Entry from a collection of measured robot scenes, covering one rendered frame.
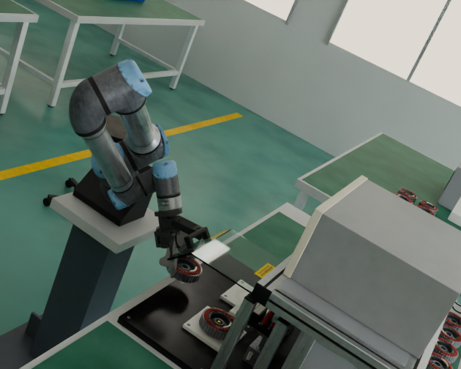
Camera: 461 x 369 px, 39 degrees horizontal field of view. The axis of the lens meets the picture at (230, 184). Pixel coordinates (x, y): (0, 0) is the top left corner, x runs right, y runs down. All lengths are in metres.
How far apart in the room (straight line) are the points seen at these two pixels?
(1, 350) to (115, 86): 1.38
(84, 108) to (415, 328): 1.03
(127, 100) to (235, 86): 5.22
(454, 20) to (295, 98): 1.68
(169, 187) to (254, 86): 4.99
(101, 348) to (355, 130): 5.10
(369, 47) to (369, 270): 5.01
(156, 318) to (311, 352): 0.52
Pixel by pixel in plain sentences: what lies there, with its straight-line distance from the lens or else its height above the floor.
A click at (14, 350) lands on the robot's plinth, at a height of 0.02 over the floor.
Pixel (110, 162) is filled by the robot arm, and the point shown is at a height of 1.08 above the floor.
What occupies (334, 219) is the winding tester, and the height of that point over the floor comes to 1.32.
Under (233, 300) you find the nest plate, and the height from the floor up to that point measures 0.78.
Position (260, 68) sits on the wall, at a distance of 6.91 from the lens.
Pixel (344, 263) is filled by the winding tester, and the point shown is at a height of 1.23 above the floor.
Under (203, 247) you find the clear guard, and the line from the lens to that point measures 1.77.
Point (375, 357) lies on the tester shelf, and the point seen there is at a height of 1.12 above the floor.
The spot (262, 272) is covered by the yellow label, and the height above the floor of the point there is 1.07.
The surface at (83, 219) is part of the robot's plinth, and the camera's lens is 2.34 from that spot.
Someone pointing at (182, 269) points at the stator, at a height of 0.85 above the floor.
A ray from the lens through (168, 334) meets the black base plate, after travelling 1.92.
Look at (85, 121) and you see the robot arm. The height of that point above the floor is 1.22.
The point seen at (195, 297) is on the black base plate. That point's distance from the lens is 2.11.
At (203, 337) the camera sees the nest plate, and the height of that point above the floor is 0.78.
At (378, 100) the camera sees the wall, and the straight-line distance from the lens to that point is 6.53.
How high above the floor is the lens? 1.91
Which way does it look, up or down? 22 degrees down
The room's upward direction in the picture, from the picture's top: 23 degrees clockwise
